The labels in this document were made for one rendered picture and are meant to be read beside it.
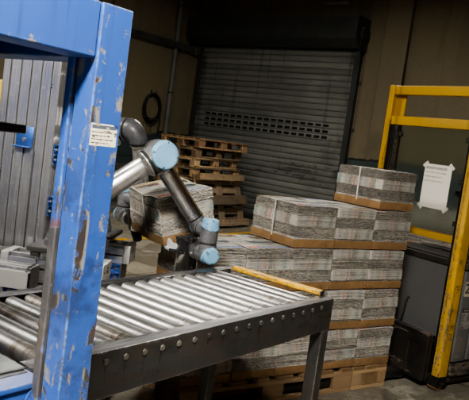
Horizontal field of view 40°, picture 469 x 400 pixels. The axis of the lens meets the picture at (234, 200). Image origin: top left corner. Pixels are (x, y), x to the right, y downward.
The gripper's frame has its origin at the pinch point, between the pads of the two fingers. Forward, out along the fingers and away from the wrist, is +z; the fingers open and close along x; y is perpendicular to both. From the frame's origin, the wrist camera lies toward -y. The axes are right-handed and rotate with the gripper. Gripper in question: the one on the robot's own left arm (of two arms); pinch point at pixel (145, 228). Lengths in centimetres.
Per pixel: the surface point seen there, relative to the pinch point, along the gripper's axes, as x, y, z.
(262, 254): 44, -15, 40
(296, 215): 68, -1, 38
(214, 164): 358, -94, -557
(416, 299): 176, -86, 17
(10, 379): -103, 26, 168
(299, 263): 67, -27, 39
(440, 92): 199, 46, 20
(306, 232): 73, -11, 39
